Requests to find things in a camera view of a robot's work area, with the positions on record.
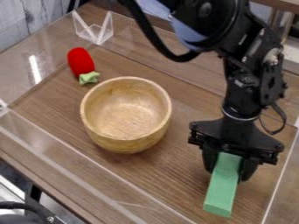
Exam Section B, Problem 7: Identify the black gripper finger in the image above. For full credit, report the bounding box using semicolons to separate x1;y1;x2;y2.
202;147;219;173
238;157;259;182

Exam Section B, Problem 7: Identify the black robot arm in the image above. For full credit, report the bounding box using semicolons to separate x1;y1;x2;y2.
118;0;287;181

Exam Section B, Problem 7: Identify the brown wooden bowl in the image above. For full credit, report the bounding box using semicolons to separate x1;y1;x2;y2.
79;76;174;154

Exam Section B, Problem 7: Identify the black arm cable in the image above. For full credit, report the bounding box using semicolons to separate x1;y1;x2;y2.
257;102;289;136

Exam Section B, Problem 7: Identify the wooden chair in background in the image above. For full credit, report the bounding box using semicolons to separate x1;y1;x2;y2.
251;0;299;39

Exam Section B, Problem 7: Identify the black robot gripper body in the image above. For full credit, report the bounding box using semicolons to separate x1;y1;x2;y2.
189;115;285;165

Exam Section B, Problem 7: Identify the black cable under table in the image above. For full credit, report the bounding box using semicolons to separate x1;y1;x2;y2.
0;200;48;224

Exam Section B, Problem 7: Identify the green foam block stick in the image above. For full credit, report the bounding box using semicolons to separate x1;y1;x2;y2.
203;152;242;218

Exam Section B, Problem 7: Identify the red plush strawberry toy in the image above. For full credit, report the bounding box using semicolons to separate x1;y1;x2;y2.
67;47;99;85

